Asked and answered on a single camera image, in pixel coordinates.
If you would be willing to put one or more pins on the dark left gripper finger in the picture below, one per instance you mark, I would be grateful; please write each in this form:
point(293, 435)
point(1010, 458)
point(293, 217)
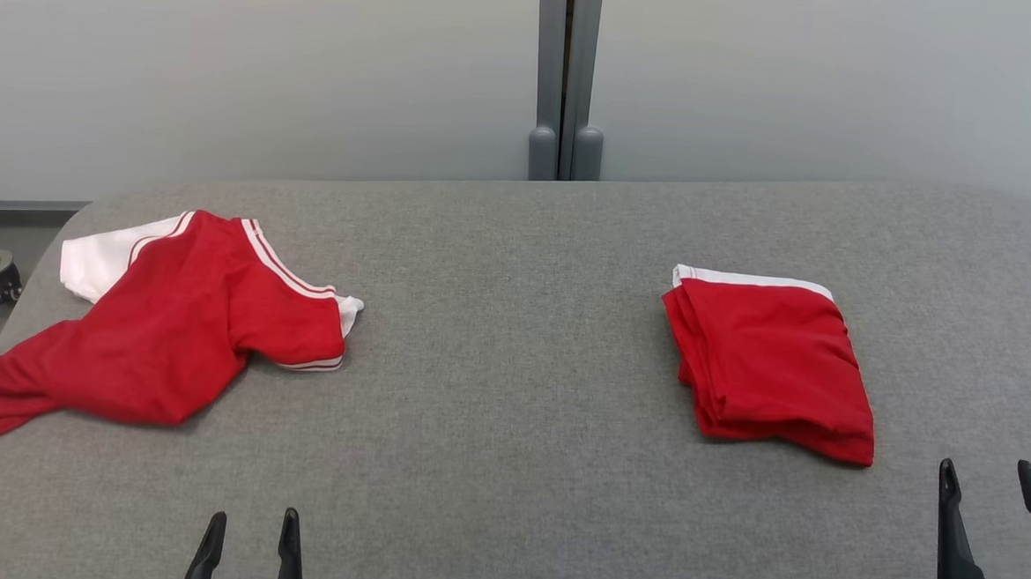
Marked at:
point(290, 560)
point(206, 560)

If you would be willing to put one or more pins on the red shirt with white stripes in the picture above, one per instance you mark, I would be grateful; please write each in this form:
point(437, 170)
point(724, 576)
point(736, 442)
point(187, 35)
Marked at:
point(169, 324)

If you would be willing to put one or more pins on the red white-trimmed garment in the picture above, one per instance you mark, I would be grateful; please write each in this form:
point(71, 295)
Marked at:
point(767, 364)

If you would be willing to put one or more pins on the grey baseboard strip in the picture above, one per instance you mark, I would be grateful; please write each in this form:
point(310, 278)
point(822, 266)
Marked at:
point(17, 207)

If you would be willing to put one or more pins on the grey partition frame post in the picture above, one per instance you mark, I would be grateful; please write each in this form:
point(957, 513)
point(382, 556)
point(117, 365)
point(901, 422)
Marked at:
point(586, 64)
point(549, 62)

